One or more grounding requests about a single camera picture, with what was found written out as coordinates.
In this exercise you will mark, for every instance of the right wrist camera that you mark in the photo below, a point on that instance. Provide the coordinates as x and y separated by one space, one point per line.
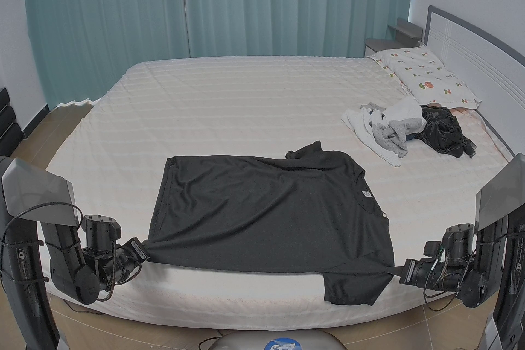
432 250

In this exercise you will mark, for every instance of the white printed pillow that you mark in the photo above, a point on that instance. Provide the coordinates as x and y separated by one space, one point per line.
426 73

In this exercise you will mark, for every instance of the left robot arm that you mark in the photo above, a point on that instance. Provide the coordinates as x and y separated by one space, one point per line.
24 299

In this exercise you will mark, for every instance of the pile of clothes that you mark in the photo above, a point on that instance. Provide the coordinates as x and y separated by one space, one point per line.
404 114

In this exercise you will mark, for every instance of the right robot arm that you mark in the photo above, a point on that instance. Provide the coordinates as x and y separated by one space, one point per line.
508 278

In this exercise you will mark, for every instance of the grey bedside table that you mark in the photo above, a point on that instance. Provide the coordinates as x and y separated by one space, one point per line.
377 45

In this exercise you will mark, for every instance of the bed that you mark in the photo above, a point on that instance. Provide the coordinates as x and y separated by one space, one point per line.
246 106

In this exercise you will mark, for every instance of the black T-shirt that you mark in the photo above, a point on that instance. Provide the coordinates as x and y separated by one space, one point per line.
266 209

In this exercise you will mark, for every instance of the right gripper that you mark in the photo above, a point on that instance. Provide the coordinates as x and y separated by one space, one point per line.
418 272

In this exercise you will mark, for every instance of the black shiny garment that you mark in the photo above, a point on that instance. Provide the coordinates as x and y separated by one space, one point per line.
443 131

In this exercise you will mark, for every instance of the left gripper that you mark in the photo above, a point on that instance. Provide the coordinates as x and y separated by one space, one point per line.
133 258

